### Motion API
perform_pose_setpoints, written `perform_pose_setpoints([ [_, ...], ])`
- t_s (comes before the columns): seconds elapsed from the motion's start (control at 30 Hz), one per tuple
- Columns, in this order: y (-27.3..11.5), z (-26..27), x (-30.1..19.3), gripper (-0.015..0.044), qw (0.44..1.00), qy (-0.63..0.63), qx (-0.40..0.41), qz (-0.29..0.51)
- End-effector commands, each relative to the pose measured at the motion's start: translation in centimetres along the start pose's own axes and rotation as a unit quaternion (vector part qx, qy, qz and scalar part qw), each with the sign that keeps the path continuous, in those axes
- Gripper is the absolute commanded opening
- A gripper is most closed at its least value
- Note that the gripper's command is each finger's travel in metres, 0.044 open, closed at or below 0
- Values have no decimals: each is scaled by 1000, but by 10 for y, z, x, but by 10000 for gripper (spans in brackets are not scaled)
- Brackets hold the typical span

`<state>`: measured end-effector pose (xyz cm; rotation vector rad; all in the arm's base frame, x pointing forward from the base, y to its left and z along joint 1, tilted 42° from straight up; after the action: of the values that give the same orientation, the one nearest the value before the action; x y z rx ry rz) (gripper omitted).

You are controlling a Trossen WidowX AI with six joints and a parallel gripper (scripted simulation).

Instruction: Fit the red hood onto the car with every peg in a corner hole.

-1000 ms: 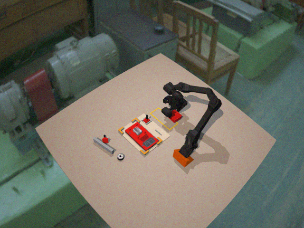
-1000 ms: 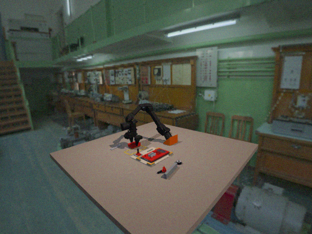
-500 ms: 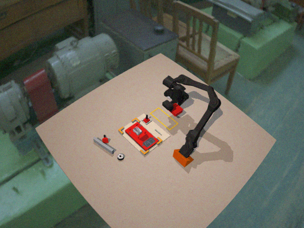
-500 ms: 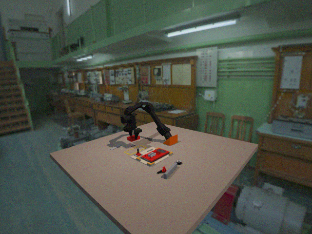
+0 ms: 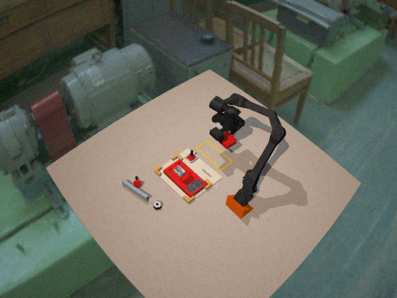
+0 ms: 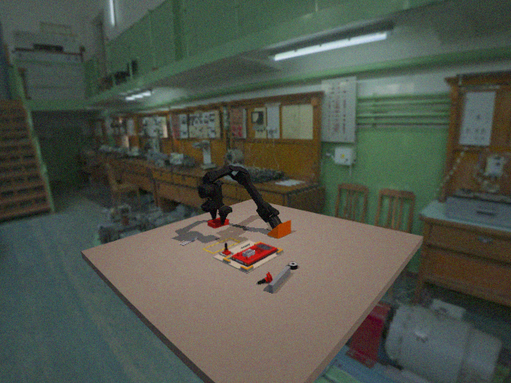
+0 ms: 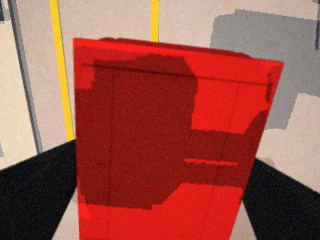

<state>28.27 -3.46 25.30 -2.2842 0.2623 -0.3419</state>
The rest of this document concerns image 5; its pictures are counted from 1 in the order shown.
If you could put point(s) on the grey rectangular bar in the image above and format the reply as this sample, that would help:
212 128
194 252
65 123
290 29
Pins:
135 190

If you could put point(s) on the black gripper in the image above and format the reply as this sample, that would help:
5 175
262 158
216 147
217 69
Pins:
232 126

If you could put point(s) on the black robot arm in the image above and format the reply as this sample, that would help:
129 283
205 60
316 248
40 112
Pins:
244 195

